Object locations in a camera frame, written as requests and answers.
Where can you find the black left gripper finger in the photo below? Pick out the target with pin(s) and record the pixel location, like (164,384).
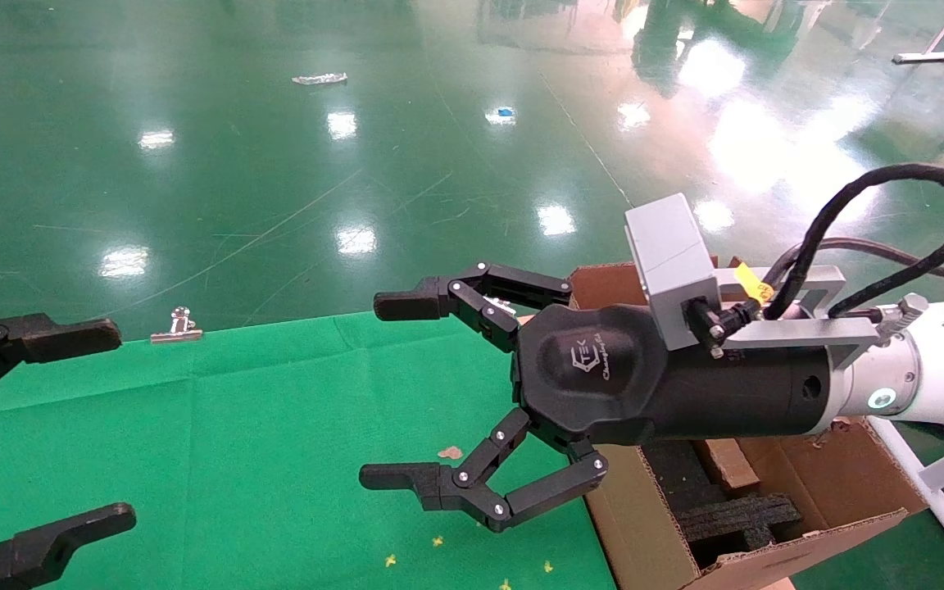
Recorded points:
(62,338)
(46,545)

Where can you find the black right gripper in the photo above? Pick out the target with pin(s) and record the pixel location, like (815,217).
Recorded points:
(603,377)

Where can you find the small brown cardboard box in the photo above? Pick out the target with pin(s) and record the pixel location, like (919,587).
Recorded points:
(728,465)

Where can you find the small brown cardboard scrap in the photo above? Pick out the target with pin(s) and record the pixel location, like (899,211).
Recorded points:
(450,452)

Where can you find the large open cardboard carton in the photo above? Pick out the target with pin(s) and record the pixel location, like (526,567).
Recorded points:
(841,483)

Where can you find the green table cloth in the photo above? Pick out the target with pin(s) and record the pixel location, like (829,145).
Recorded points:
(316,426)
(46,459)

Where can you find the silver binder clip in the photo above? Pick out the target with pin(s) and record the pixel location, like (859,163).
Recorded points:
(179,328)

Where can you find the black foam sheet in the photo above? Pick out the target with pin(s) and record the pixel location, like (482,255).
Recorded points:
(673,475)

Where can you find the black foam block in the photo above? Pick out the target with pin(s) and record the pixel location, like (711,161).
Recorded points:
(742,520)

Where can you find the white floor scrap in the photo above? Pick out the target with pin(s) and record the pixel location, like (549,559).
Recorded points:
(319,79)

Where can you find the white stand foot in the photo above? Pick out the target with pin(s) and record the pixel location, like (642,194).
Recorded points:
(921,57)

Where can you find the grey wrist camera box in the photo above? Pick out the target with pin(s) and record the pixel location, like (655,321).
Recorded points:
(673,262)

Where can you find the grey metal camera bracket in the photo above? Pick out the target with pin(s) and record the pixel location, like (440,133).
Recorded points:
(800,332)

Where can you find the white metal table frame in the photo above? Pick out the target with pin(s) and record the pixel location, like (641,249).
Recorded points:
(943,483)

